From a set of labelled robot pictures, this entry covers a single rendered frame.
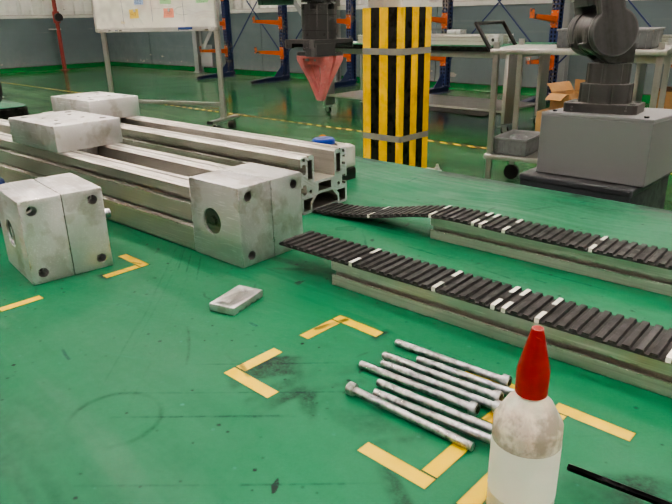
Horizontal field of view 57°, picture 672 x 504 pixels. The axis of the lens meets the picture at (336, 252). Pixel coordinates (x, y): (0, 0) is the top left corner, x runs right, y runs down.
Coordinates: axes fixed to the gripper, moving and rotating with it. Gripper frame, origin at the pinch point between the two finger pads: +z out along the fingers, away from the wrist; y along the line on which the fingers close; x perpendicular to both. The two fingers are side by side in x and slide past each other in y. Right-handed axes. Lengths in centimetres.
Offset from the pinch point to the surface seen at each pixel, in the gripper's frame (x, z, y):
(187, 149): -15.3, 8.5, 17.2
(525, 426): 64, 8, 52
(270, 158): 6.7, 6.9, 17.8
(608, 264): 55, 12, 14
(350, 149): 4.4, 9.1, -2.6
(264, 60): -870, 63, -749
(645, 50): -32, 5, -269
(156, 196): 6.0, 8.8, 36.8
